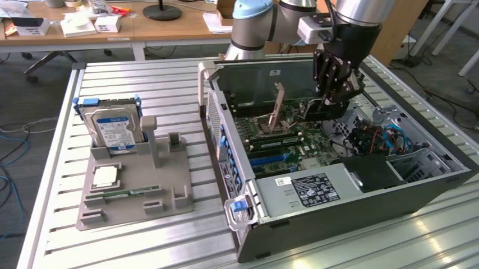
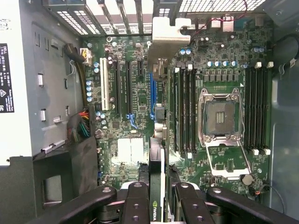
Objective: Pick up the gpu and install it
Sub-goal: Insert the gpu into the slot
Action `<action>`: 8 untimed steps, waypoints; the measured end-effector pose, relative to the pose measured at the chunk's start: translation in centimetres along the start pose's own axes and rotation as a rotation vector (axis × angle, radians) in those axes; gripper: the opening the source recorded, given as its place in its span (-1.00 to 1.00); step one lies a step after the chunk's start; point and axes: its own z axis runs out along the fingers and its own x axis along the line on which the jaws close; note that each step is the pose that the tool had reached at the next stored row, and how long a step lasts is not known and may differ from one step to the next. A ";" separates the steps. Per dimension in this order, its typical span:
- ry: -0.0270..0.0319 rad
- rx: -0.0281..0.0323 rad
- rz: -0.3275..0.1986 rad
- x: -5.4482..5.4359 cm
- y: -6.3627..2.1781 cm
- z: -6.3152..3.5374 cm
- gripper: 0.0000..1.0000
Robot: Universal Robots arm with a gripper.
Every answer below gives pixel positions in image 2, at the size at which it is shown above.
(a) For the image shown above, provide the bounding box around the silver chipset heatsink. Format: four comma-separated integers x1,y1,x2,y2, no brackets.
117,137,150,164

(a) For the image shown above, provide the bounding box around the round coin cell battery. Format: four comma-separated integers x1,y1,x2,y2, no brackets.
241,174,255,187

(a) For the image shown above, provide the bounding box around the black plastic shroud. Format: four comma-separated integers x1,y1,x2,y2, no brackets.
32,136,99,210

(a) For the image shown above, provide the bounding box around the CPU socket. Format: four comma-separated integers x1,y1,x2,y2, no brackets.
198,92,246,146

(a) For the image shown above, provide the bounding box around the black RAM slot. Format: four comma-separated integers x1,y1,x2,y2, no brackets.
181,64,187,154
257,66,264,150
245,66,252,150
191,67,198,154
186,64,192,158
251,62,258,156
263,62,270,155

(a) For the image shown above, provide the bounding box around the socket locking lever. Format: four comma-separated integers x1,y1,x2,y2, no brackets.
237,86,247,143

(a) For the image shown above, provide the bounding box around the green motherboard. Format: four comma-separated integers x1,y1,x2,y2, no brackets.
80,14,275,208

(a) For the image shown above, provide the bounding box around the open black PC case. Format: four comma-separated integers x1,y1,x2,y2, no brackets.
0,0,299,224

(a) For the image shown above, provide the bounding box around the blue expansion slot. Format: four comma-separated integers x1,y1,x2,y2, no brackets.
149,72,156,120

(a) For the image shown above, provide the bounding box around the long black expansion slot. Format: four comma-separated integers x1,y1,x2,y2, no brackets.
125,60,134,115
113,60,122,113

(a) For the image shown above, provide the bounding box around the white expansion slot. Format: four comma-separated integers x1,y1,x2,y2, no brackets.
100,57,110,111

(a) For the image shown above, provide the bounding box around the grey power supply unit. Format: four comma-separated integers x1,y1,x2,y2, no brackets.
0,0,83,169

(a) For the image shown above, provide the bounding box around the white power connector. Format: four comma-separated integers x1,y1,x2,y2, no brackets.
79,47,93,67

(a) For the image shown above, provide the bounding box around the thin grey wire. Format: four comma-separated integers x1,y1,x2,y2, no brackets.
251,183,287,215

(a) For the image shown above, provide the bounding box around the multicoloured wire bundle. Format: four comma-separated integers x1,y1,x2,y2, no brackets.
66,111,99,143

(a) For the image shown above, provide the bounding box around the yellow black wire bundle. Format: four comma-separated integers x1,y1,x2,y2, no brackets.
62,43,88,110

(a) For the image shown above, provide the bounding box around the thick black wire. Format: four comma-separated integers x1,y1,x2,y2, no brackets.
272,35,299,70

